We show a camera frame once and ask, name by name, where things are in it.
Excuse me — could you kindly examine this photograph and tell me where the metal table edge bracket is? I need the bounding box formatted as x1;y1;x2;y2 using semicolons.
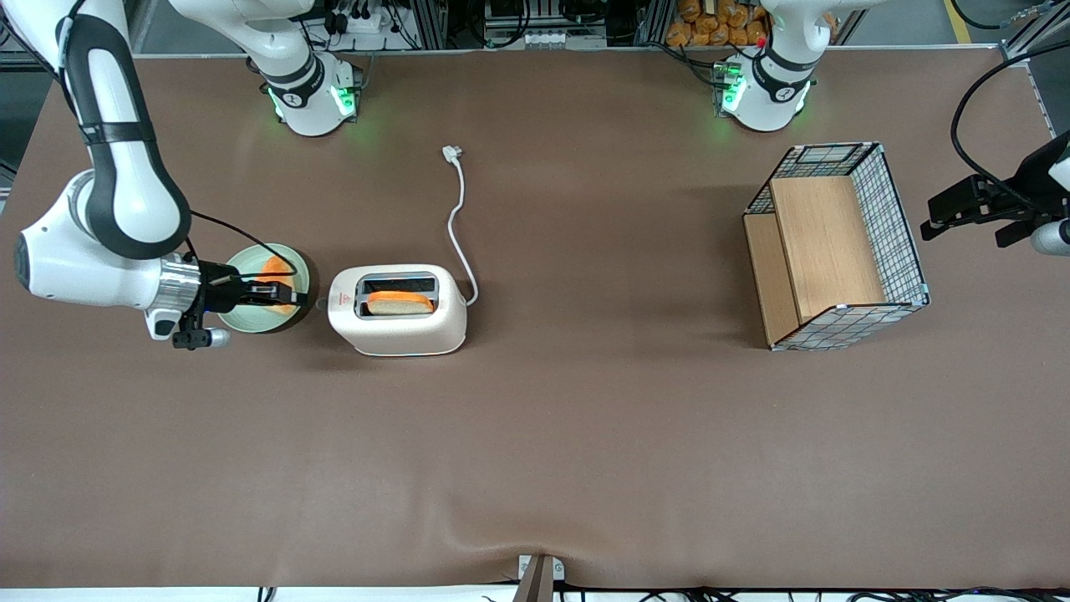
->
516;553;567;602

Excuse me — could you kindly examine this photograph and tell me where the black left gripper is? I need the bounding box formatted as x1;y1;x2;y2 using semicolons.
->
920;176;1047;248

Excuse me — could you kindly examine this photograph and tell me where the light wooden shelf insert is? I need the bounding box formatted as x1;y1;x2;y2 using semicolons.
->
743;175;888;347

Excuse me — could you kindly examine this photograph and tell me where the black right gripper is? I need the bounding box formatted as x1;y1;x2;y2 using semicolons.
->
198;261;307;316

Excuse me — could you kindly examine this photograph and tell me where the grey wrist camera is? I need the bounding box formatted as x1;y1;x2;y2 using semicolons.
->
1030;218;1070;258
172;327;232;351

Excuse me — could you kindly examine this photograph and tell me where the white power strip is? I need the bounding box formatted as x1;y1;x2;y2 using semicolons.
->
330;4;404;36

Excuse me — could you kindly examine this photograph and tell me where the pale green round plate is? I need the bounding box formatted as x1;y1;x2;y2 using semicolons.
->
224;243;319;334

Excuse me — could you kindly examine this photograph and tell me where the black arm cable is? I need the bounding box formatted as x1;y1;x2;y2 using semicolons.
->
950;40;1070;196
187;209;300;278

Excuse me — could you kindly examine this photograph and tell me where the aluminium frame profile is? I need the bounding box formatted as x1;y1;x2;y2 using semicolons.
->
997;0;1070;61

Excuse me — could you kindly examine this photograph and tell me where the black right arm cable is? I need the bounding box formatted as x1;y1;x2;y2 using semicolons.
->
187;209;300;278

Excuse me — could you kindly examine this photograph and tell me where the white toaster power cord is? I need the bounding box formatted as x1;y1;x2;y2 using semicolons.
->
441;145;480;307

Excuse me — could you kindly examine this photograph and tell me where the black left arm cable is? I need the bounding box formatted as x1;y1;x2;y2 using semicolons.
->
950;40;1070;196

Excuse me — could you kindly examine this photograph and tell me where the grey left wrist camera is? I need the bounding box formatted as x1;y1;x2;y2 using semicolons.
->
1030;218;1070;258

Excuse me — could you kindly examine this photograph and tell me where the pile of bread rolls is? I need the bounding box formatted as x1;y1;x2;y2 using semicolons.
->
665;0;771;48

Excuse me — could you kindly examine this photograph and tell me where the orange-crusted bread slice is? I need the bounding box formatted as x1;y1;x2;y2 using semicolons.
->
365;289;436;317
254;256;300;315

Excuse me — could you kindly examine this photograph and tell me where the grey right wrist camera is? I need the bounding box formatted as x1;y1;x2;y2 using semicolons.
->
172;327;232;351

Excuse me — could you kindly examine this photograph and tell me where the white two-slot toaster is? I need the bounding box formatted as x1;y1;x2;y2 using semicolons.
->
327;264;468;359

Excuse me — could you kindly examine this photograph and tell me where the black wire mesh basket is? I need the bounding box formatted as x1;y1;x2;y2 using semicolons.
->
741;141;931;353

